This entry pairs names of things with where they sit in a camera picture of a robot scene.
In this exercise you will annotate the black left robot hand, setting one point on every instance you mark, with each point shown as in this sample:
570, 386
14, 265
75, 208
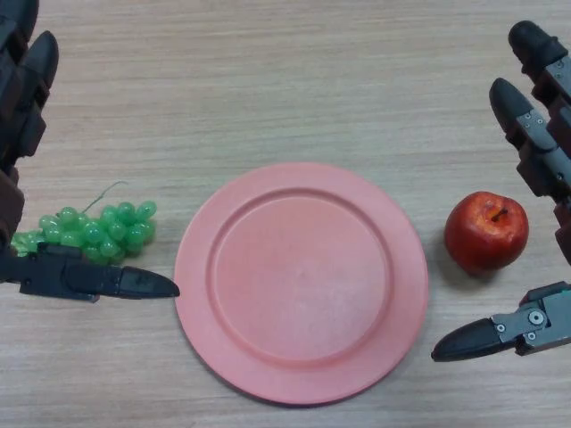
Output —
67, 278

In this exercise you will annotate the green grape bunch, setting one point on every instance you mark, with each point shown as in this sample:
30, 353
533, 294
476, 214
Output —
111, 229

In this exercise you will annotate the red apple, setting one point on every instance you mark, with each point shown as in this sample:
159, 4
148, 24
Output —
484, 236

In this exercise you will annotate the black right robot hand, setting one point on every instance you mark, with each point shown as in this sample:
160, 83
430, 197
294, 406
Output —
542, 147

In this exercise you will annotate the pink round plate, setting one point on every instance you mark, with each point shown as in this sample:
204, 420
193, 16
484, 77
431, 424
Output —
303, 285

